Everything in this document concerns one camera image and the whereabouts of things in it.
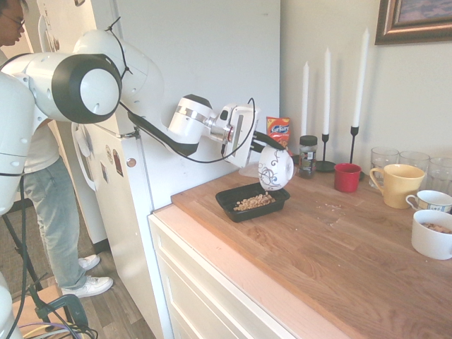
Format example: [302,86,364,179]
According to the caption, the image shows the tall white taper candle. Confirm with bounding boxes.
[352,28,370,128]

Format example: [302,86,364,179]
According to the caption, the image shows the wooden robot mounting table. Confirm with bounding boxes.
[10,285,72,328]

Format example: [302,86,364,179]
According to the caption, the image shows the red mug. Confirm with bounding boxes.
[333,162,362,194]

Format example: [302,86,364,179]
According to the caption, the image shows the medium white taper candle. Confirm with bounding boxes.
[323,47,333,136]

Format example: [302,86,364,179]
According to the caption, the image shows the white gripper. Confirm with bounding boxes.
[222,102,284,170]

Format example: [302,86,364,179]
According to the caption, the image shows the black tripod stand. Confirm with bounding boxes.
[0,208,49,304]

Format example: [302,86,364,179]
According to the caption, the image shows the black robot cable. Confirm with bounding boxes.
[105,16,257,165]

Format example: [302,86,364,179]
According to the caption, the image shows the green metal clamp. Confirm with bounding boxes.
[33,278,90,333]

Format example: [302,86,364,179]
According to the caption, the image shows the spice jar with black lid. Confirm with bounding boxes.
[298,135,318,179]

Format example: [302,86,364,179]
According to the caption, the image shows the clear plastic container lid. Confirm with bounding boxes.
[238,162,263,179]

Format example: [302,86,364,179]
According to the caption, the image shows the white refrigerator door handle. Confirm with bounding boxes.
[70,121,98,193]

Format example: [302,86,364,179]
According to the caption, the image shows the bundle of coloured cables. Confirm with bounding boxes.
[16,319,99,339]

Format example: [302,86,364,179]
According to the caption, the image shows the person in white shirt and jeans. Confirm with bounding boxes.
[0,0,89,291]

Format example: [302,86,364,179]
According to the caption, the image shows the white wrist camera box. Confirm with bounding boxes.
[218,105,236,125]

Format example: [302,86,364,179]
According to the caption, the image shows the white cabinet with drawers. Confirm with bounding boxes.
[148,204,319,339]

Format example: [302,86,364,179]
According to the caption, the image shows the clear drinking glass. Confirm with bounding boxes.
[427,157,452,197]
[369,147,400,190]
[398,150,431,174]

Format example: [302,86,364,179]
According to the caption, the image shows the white sneaker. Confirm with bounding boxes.
[77,254,102,272]
[61,275,114,299]

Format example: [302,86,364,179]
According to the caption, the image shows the cereal in white mug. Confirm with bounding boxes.
[420,221,452,235]

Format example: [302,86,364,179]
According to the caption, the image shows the framed picture with brown frame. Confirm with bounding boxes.
[374,0,452,46]

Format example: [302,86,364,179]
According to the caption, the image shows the large plain white mug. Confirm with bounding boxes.
[411,209,452,261]

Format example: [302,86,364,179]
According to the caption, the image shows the orange Kurkure snack bag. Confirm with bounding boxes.
[266,117,295,157]

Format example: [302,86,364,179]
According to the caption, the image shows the black holder of tall candle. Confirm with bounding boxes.
[349,125,366,181]

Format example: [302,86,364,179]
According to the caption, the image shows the black holder of medium candle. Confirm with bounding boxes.
[315,133,337,174]

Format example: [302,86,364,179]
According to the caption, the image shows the cereal pieces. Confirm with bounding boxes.
[232,191,278,213]

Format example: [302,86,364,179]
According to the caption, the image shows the black plastic food container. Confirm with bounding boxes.
[215,182,291,224]

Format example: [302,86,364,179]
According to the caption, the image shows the yellow mug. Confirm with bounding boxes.
[369,164,426,209]

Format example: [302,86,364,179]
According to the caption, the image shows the white teacup with blue pattern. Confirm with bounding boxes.
[405,189,452,215]

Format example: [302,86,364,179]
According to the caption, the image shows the short white taper candle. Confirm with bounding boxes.
[301,61,311,137]

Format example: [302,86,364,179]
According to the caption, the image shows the white bowl with swirl pattern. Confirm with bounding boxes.
[257,145,295,193]

